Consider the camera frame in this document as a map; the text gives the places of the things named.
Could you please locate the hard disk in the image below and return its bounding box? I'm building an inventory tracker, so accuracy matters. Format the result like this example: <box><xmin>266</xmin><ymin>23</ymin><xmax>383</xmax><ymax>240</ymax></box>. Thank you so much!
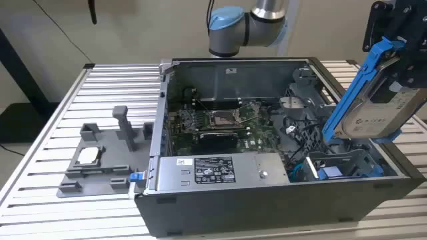
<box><xmin>321</xmin><ymin>36</ymin><xmax>427</xmax><ymax>146</ymax></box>

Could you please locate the disk bay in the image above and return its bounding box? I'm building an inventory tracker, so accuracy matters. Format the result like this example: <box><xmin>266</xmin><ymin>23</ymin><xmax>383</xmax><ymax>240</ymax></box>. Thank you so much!
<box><xmin>307</xmin><ymin>144</ymin><xmax>386</xmax><ymax>181</ymax></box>

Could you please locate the metal socket cover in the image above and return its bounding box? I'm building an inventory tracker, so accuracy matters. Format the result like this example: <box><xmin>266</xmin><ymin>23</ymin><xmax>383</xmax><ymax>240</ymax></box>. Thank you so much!
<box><xmin>238</xmin><ymin>103</ymin><xmax>263</xmax><ymax>124</ymax></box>

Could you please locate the green motherboard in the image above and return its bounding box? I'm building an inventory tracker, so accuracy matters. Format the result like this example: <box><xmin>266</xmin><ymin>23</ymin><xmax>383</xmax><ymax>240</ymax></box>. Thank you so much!
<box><xmin>169</xmin><ymin>99</ymin><xmax>289</xmax><ymax>156</ymax></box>

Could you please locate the CPU socket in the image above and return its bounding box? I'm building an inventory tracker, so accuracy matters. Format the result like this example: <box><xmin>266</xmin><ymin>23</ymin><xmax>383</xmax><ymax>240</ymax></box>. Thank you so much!
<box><xmin>207</xmin><ymin>109</ymin><xmax>243</xmax><ymax>129</ymax></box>

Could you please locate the thin metal locking lever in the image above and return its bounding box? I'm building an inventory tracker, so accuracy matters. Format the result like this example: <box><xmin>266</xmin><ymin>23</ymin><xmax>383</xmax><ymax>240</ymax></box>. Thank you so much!
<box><xmin>195</xmin><ymin>98</ymin><xmax>214</xmax><ymax>113</ymax></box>

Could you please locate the black graphics card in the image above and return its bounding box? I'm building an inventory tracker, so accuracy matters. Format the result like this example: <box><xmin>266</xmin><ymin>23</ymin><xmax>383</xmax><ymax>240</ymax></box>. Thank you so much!
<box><xmin>198</xmin><ymin>132</ymin><xmax>241</xmax><ymax>152</ymax></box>

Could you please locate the silver power supply unit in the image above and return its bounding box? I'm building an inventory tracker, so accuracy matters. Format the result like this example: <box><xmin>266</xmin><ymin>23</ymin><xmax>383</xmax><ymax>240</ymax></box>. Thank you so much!
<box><xmin>149</xmin><ymin>152</ymin><xmax>290</xmax><ymax>194</ymax></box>

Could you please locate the black open PC case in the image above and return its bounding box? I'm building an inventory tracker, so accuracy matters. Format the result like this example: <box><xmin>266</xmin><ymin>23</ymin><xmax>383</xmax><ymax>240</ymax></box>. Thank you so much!
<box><xmin>132</xmin><ymin>56</ymin><xmax>423</xmax><ymax>239</ymax></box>

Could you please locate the silver CPU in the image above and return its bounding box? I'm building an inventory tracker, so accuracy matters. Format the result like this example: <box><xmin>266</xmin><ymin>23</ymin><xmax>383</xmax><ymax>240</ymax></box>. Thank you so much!
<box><xmin>76</xmin><ymin>147</ymin><xmax>102</xmax><ymax>165</ymax></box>

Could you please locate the grey parts rack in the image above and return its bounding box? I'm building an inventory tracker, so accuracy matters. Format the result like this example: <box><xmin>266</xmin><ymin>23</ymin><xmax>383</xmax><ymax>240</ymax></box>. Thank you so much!
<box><xmin>56</xmin><ymin>105</ymin><xmax>157</xmax><ymax>200</ymax></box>

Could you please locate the black desk stand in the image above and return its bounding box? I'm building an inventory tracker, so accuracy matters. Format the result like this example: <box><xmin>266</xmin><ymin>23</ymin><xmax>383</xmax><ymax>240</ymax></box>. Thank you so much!
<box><xmin>0</xmin><ymin>27</ymin><xmax>66</xmax><ymax>144</ymax></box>

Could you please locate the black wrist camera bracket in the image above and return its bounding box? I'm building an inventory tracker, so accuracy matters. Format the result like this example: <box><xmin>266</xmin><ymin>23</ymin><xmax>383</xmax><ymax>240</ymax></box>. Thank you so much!
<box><xmin>362</xmin><ymin>0</ymin><xmax>397</xmax><ymax>53</ymax></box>

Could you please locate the black wire with white tag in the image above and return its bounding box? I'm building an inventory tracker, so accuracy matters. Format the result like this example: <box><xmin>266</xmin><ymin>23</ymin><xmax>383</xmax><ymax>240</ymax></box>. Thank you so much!
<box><xmin>282</xmin><ymin>116</ymin><xmax>322</xmax><ymax>161</ymax></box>

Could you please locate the black cable beside arm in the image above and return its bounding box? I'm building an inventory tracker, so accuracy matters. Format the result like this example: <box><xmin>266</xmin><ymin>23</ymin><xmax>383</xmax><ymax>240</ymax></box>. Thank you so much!
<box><xmin>206</xmin><ymin>0</ymin><xmax>218</xmax><ymax>26</ymax></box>

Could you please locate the blue wire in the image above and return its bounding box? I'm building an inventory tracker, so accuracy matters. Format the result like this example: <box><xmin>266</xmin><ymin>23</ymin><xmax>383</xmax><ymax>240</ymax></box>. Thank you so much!
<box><xmin>287</xmin><ymin>161</ymin><xmax>307</xmax><ymax>182</ymax></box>

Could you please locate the black hanging strap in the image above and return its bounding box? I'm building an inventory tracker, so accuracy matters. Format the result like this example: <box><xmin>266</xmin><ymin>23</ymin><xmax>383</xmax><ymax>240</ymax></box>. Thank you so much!
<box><xmin>87</xmin><ymin>0</ymin><xmax>99</xmax><ymax>26</ymax></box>

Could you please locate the thin black wall cable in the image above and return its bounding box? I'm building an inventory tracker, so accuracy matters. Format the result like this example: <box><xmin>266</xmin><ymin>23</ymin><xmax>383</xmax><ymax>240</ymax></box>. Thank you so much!
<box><xmin>32</xmin><ymin>0</ymin><xmax>94</xmax><ymax>64</ymax></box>

